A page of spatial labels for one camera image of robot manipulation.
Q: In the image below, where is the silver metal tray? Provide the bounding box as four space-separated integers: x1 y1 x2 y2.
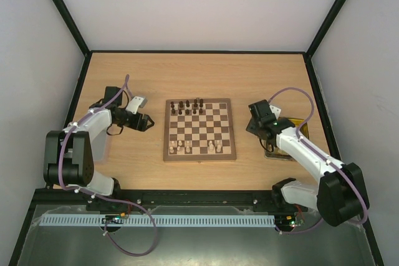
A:
91 131 110 163

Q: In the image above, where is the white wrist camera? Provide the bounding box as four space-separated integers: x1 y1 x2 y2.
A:
269 105 281 119
126 96 147 115

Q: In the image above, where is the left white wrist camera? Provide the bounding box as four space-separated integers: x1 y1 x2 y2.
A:
126 96 147 115

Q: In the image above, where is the black aluminium frame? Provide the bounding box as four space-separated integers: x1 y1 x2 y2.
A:
6 0 386 266

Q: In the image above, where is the grey slotted cable duct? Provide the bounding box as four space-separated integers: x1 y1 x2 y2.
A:
39 214 275 227

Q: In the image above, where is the wooden chess board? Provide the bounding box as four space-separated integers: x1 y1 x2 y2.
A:
163 98 237 162

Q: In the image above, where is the yellow tin tray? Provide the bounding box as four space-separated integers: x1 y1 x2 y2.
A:
261 118 309 161

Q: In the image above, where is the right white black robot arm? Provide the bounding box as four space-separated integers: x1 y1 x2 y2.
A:
247 100 370 227

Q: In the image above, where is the clear plastic sheet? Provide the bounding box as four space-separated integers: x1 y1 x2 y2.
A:
17 205 373 265

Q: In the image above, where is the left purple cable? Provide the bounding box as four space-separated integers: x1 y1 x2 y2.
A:
59 74 158 256

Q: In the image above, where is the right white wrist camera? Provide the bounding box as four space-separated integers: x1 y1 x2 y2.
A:
269 105 281 119

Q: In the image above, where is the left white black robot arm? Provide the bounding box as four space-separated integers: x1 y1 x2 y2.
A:
44 87 155 197

